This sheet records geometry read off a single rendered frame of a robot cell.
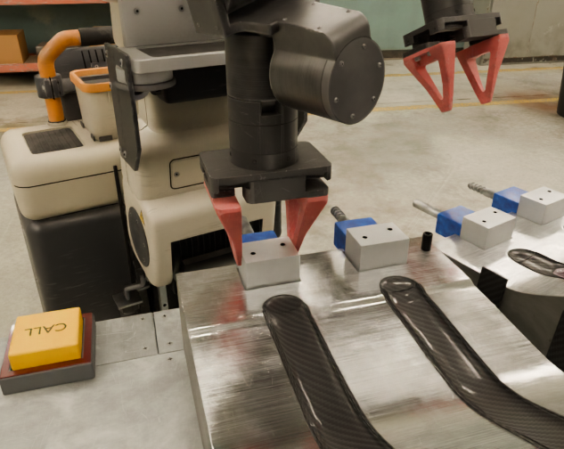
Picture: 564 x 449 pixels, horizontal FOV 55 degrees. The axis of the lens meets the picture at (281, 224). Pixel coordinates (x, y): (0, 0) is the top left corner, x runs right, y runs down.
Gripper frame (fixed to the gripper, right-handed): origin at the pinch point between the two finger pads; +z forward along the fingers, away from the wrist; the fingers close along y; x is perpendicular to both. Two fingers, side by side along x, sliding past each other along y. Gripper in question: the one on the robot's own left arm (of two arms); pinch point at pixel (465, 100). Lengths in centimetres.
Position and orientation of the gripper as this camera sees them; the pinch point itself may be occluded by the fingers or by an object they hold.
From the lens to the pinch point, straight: 70.3
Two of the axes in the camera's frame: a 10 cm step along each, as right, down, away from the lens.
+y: 8.6, -2.4, 4.5
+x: -4.6, 0.2, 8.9
